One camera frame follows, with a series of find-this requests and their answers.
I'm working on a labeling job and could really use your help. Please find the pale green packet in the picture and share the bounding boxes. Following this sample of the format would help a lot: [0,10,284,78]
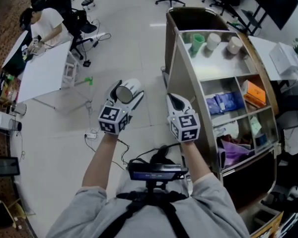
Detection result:
[249,115,263,134]

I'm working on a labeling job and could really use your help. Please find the green cup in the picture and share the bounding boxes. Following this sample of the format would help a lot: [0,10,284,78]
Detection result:
[190,33,205,55]

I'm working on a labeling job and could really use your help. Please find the pile of blue packets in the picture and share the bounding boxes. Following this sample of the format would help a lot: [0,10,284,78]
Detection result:
[205,92,244,116]

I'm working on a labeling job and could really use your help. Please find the wooden crate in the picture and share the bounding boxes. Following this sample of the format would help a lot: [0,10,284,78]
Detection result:
[248,210,285,238]

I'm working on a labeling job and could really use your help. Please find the group of bottles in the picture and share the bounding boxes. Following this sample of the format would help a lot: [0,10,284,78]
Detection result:
[0,69,16,104]

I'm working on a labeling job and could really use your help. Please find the plain white cup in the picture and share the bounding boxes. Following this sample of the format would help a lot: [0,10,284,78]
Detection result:
[205,32,223,52]

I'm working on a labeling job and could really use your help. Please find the black tablet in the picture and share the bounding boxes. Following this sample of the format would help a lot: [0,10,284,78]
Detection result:
[0,156,21,178]

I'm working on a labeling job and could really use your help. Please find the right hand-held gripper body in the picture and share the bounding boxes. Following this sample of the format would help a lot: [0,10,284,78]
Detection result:
[166,109,202,143]

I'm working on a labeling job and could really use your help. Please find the steel canister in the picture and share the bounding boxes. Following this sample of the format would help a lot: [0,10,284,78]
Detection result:
[11,102,28,116]

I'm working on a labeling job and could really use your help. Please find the person's left forearm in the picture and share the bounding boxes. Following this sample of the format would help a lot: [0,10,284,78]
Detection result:
[81,132,120,191]

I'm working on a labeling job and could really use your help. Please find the orange box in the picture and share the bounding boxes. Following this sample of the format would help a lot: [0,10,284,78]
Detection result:
[240,80,267,107]

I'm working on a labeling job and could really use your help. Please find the person's right forearm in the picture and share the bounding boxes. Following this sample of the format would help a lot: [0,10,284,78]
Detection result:
[180,140,214,183]

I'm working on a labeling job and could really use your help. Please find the blue box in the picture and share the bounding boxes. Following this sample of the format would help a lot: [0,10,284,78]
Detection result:
[254,133,268,146]

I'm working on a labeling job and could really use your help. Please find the small black stool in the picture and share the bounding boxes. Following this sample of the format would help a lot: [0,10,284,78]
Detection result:
[80,0,97,11]

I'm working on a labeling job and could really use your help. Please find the black chest-mounted device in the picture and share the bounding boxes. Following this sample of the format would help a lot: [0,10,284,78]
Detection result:
[125,157,190,195]

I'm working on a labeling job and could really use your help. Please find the white dark-striped cup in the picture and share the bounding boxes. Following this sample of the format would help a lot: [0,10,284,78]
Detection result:
[114,78,142,104]

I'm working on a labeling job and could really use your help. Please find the person's black shoe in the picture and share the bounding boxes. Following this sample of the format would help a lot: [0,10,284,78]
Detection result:
[149,144,174,165]

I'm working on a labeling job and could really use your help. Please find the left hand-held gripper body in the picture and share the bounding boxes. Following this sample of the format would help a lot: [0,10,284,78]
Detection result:
[97,102,134,136]

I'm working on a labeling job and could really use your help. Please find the black television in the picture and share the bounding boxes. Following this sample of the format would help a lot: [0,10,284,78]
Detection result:
[257,0,298,31]

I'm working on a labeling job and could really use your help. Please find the purple cloth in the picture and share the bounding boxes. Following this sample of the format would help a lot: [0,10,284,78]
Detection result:
[216,132,256,170]

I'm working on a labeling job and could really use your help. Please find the white cloth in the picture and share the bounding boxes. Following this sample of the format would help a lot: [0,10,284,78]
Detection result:
[213,119,239,139]

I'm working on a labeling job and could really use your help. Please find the person's grey sweatshirt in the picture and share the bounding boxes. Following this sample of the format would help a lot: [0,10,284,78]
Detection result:
[46,172,251,238]

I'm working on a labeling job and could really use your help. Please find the black chest harness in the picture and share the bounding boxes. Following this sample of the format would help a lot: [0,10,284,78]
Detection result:
[93,189,195,238]

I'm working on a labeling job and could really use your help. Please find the black television stand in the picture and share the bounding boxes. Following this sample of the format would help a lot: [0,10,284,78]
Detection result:
[227,5,268,37]

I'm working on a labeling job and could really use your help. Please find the black wire mesh holder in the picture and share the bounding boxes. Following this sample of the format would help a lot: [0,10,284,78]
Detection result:
[8,119,23,132]

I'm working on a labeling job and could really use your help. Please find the beige cup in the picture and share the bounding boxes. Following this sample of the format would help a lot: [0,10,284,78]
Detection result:
[225,36,244,56]

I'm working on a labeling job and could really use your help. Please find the white stool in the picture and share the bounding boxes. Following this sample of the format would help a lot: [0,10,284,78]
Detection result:
[61,50,82,89]

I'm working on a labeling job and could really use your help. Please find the wooden shelf cart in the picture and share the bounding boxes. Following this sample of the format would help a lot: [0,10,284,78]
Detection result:
[160,6,282,214]

